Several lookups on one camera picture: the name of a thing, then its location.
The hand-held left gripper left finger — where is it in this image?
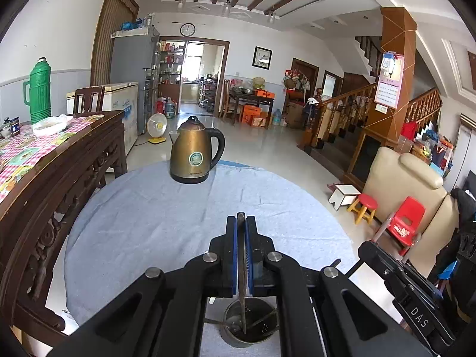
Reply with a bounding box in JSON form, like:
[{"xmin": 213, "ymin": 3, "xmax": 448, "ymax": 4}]
[{"xmin": 48, "ymin": 216, "xmax": 238, "ymax": 357}]

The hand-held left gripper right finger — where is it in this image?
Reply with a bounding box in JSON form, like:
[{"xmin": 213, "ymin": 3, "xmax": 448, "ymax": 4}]
[{"xmin": 245, "ymin": 216, "xmax": 434, "ymax": 357}]

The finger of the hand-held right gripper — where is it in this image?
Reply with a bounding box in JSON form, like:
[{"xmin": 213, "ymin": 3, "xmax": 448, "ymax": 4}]
[{"xmin": 358, "ymin": 241, "xmax": 410, "ymax": 280}]

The dark brown chopstick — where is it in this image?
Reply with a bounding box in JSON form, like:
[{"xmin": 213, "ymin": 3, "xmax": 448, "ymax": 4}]
[
  {"xmin": 237, "ymin": 212, "xmax": 248, "ymax": 334},
  {"xmin": 246, "ymin": 305, "xmax": 279, "ymax": 331},
  {"xmin": 204, "ymin": 317, "xmax": 239, "ymax": 330}
]

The grey metal utensil holder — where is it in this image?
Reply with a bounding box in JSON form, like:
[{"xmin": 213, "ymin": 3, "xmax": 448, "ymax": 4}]
[{"xmin": 222, "ymin": 297, "xmax": 280, "ymax": 349}]

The red plastic child chair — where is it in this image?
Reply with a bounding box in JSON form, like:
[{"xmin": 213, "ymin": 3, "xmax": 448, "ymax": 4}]
[{"xmin": 373, "ymin": 196, "xmax": 426, "ymax": 256}]

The red and yellow stool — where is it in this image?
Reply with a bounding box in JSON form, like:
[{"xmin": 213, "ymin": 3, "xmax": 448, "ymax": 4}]
[{"xmin": 347, "ymin": 193, "xmax": 378, "ymax": 226}]

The small white stool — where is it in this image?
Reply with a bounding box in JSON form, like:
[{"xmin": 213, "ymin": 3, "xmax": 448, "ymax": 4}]
[{"xmin": 327, "ymin": 184, "xmax": 361, "ymax": 210}]

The dark cloth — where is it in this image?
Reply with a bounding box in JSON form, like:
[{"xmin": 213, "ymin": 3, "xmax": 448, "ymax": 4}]
[{"xmin": 428, "ymin": 171, "xmax": 476, "ymax": 326}]

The beige sofa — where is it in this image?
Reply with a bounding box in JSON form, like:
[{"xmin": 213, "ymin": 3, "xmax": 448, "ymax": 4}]
[{"xmin": 362, "ymin": 146, "xmax": 461, "ymax": 254}]

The grey-blue tablecloth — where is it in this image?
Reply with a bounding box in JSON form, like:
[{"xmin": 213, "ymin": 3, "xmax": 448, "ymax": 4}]
[{"xmin": 64, "ymin": 160, "xmax": 360, "ymax": 328}]

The bronze electric kettle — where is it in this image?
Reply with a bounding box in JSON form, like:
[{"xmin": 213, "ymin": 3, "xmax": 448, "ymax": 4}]
[{"xmin": 169, "ymin": 115, "xmax": 226, "ymax": 184}]

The pile of colourful paper bags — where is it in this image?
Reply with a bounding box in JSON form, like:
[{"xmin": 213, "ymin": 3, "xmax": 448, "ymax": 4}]
[{"xmin": 400, "ymin": 121, "xmax": 457, "ymax": 180}]

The orange printed carton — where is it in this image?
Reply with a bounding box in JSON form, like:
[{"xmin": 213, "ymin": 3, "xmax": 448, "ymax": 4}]
[{"xmin": 241, "ymin": 105, "xmax": 270, "ymax": 127}]

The wooden stair railing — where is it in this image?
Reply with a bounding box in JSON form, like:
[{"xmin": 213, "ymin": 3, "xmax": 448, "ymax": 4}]
[{"xmin": 303, "ymin": 82, "xmax": 444, "ymax": 155}]

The yellow round heater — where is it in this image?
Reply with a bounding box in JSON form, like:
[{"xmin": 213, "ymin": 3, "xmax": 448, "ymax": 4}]
[{"xmin": 146, "ymin": 113, "xmax": 167, "ymax": 145}]

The dark wooden dining table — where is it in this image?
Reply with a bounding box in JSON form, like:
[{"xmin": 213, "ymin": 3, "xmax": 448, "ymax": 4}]
[{"xmin": 228, "ymin": 90, "xmax": 276, "ymax": 130}]

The white chest freezer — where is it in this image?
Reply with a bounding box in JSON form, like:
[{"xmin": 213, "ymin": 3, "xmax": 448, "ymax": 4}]
[{"xmin": 66, "ymin": 82, "xmax": 139, "ymax": 157}]

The carved wooden sideboard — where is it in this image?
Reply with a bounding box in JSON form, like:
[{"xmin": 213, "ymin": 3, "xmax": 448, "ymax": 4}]
[{"xmin": 0, "ymin": 111, "xmax": 129, "ymax": 339}]

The dark wooden chair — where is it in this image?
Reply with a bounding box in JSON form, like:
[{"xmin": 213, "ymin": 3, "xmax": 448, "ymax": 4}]
[{"xmin": 73, "ymin": 86, "xmax": 105, "ymax": 114}]

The grey refrigerator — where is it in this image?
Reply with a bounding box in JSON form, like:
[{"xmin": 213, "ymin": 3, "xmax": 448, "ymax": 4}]
[{"xmin": 110, "ymin": 26, "xmax": 161, "ymax": 137}]

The clear plastic bag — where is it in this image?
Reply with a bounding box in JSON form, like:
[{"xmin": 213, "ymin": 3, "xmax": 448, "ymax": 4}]
[{"xmin": 33, "ymin": 115, "xmax": 74, "ymax": 137}]

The checkered plastic table cover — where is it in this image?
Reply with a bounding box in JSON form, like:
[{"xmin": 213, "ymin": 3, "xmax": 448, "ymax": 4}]
[{"xmin": 0, "ymin": 113, "xmax": 105, "ymax": 204}]

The brown curtain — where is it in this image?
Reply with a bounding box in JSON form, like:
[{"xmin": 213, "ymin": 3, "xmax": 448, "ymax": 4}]
[{"xmin": 90, "ymin": 0, "xmax": 140, "ymax": 87}]

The green thermos flask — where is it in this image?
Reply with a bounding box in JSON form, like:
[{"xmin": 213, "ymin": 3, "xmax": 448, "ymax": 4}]
[{"xmin": 23, "ymin": 57, "xmax": 52, "ymax": 124}]

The pink wall calendar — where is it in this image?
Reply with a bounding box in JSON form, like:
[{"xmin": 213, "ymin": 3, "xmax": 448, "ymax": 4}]
[{"xmin": 373, "ymin": 51, "xmax": 405, "ymax": 109}]

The framed wall picture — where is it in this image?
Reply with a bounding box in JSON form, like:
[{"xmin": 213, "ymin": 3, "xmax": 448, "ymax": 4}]
[{"xmin": 252, "ymin": 46, "xmax": 273, "ymax": 70}]

